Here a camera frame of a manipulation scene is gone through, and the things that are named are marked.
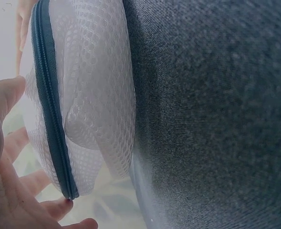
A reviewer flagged person's left hand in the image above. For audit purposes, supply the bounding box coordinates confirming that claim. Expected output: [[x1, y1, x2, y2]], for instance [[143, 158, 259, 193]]
[[0, 75, 99, 229]]

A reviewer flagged person's right hand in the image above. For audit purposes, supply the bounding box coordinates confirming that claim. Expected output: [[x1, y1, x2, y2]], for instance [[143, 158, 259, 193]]
[[15, 0, 38, 75]]

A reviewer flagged white mesh laundry bag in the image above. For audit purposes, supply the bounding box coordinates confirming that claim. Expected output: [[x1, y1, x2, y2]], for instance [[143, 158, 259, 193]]
[[25, 0, 137, 200]]

